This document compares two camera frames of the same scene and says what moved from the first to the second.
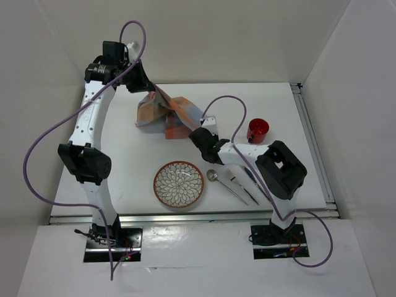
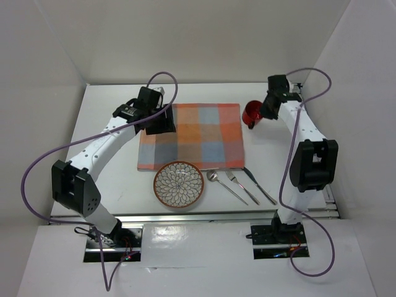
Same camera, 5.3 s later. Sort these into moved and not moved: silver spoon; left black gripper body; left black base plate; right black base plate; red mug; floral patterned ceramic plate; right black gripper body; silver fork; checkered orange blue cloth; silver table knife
Moved: left black gripper body; right black gripper body; red mug; checkered orange blue cloth
Not moved: floral patterned ceramic plate; left black base plate; silver spoon; silver table knife; right black base plate; silver fork
